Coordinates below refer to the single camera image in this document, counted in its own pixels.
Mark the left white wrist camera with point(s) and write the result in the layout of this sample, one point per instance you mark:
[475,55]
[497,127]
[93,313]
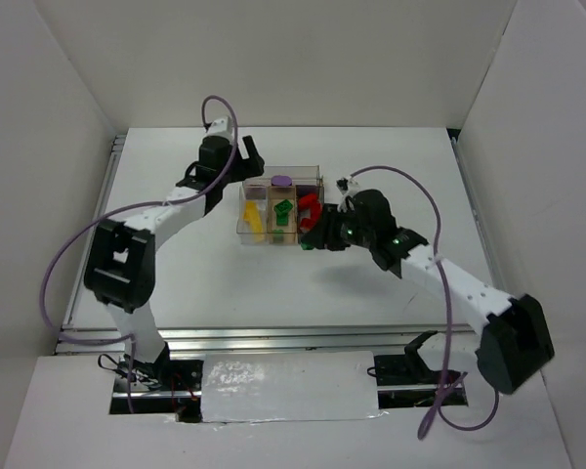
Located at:
[221,128]

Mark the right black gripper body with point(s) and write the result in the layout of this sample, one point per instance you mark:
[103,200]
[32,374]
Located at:
[326,227]

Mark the long clear container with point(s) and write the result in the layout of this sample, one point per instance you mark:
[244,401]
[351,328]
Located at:
[299,174]

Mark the green rectangular lego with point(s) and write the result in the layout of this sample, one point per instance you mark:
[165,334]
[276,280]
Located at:
[282,220]

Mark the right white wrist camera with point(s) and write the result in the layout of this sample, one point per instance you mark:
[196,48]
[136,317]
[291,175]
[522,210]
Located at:
[348,188]

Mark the red rounded lego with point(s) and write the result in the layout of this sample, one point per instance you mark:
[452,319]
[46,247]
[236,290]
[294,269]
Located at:
[307,201]

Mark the aluminium rail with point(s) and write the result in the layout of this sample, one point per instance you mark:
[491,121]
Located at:
[113,161]
[199,341]

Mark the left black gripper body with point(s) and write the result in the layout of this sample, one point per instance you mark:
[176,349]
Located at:
[246,162]

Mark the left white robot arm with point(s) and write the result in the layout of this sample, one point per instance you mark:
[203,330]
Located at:
[120,269]

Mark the long yellow lego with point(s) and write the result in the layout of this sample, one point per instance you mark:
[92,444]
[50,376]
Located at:
[256,227]

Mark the left aluminium rail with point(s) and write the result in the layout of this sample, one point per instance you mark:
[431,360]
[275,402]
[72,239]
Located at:
[113,161]

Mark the purple tan flower lego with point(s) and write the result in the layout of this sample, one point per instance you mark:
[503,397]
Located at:
[256,193]

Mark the purple rectangular lego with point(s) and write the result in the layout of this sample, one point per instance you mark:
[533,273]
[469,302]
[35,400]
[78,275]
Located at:
[310,188]

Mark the aluminium front rail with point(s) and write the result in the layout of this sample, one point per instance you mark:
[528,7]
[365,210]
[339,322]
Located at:
[199,341]

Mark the tan translucent container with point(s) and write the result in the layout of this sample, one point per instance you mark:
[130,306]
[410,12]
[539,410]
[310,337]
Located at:
[275,195]

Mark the small clear container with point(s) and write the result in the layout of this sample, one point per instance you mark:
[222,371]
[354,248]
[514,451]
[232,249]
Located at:
[242,227]

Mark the yellow lego brick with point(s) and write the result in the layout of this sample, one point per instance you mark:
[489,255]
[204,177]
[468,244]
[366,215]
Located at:
[251,213]

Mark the purple rounded lego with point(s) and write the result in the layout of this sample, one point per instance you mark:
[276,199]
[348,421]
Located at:
[281,181]

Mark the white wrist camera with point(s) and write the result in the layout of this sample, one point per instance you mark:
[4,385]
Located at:
[348,188]
[221,128]

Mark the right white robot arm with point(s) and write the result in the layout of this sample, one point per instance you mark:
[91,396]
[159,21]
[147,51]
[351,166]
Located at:
[515,341]

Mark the green rounded lego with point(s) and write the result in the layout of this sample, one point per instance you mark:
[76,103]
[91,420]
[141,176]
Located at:
[283,207]

